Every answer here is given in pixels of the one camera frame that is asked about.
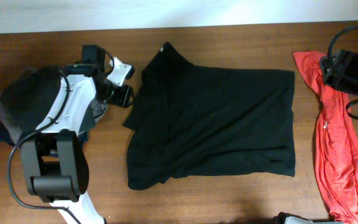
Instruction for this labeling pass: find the red shirt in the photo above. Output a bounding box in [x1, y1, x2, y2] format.
[293, 51, 358, 223]

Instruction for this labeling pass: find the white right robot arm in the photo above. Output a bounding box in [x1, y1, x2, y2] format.
[319, 26, 358, 96]

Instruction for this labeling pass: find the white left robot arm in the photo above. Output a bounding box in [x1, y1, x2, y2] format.
[16, 59, 134, 223]

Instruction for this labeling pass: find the navy folded garment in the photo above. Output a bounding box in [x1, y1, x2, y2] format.
[0, 122, 89, 147]

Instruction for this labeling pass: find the dark grey folded garment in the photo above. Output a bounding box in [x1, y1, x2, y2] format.
[0, 67, 62, 133]

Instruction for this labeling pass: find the light grey folded garment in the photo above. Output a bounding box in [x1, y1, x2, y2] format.
[0, 66, 108, 144]

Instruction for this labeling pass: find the black shirt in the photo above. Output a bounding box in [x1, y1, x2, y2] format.
[124, 43, 296, 190]

